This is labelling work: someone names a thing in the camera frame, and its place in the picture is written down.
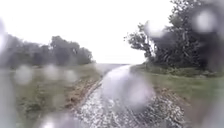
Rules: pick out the wet grey gravel path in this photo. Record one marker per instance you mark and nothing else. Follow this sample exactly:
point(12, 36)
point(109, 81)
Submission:
point(110, 100)

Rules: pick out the grass verge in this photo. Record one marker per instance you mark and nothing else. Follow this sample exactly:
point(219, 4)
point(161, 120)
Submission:
point(180, 85)

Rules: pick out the row of trees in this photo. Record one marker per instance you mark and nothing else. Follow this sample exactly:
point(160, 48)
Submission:
point(56, 51)

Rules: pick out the grass field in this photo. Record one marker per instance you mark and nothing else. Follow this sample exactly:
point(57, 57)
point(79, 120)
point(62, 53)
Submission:
point(40, 90)

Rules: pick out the large dark trees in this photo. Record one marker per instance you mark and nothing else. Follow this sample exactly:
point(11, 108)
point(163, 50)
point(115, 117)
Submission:
point(186, 43)

